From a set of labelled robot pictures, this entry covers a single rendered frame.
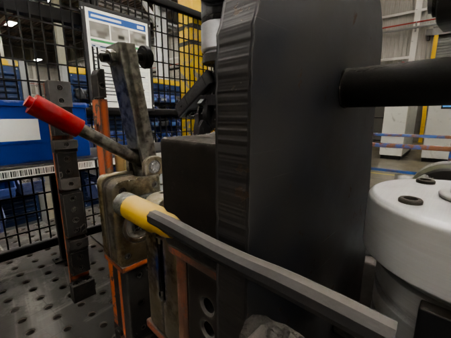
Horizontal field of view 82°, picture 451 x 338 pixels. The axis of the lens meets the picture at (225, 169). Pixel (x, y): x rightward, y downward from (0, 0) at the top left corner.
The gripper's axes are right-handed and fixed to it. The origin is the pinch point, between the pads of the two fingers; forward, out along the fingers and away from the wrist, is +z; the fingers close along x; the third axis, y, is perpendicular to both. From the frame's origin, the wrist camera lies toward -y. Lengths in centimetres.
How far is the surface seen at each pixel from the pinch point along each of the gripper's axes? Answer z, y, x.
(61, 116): -10.4, 1.0, -24.0
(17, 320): 33, -32, -28
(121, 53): -17.6, 1.6, -17.1
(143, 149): -6.1, 1.7, -15.1
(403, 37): -344, -246, 1372
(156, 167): -3.7, 2.6, -13.9
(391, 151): 83, -115, 762
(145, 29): -39, -55, 19
